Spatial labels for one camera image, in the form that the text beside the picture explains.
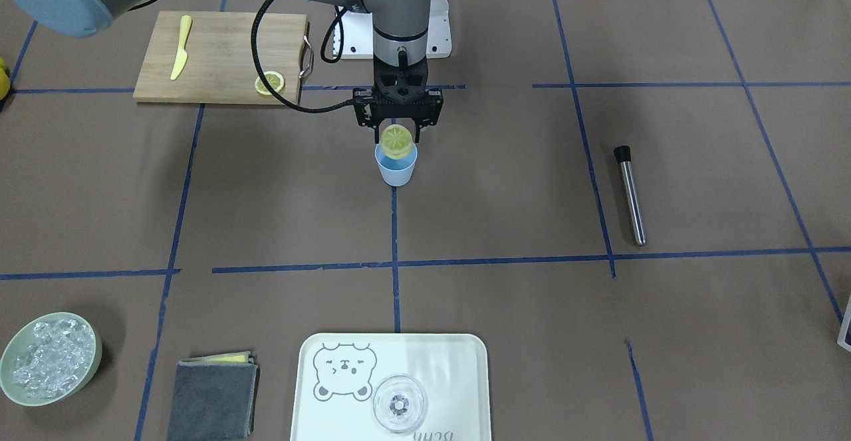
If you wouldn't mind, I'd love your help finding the light blue paper cup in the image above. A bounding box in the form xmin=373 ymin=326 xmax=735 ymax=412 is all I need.
xmin=374 ymin=144 xmax=418 ymax=187

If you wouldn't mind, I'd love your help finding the whole yellow lemon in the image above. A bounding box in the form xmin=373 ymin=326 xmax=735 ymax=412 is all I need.
xmin=0 ymin=57 xmax=11 ymax=101

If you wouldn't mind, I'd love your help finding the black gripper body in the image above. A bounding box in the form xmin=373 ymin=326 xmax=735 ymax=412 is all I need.
xmin=352 ymin=57 xmax=444 ymax=129

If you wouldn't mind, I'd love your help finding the green bowl of ice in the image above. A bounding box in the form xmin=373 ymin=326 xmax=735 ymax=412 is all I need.
xmin=1 ymin=313 xmax=103 ymax=407

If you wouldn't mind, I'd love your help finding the grey folded cloth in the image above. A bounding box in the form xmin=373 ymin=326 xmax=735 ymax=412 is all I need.
xmin=167 ymin=351 xmax=259 ymax=440

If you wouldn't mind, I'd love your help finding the steel muddler black tip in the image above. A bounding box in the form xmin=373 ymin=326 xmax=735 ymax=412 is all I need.
xmin=613 ymin=145 xmax=647 ymax=247

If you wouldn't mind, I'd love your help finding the wooden cutting board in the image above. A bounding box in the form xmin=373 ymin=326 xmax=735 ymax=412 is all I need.
xmin=133 ymin=11 xmax=309 ymax=105

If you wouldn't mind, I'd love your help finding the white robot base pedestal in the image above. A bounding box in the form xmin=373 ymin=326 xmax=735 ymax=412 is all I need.
xmin=332 ymin=0 xmax=453 ymax=60

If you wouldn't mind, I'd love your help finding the cream bear serving tray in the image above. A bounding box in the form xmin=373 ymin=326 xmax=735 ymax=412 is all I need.
xmin=290 ymin=333 xmax=492 ymax=440

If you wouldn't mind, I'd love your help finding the yellow lemon half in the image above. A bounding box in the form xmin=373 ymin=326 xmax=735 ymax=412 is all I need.
xmin=379 ymin=124 xmax=416 ymax=161

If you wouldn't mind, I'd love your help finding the white wire cup rack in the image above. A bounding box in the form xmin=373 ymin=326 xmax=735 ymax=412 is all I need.
xmin=836 ymin=297 xmax=851 ymax=353

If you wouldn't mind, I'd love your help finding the yellow plastic knife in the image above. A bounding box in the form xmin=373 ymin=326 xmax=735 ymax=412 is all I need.
xmin=170 ymin=15 xmax=193 ymax=80

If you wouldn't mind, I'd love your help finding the clear wine glass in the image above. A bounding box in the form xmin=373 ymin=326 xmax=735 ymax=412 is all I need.
xmin=372 ymin=374 xmax=428 ymax=434

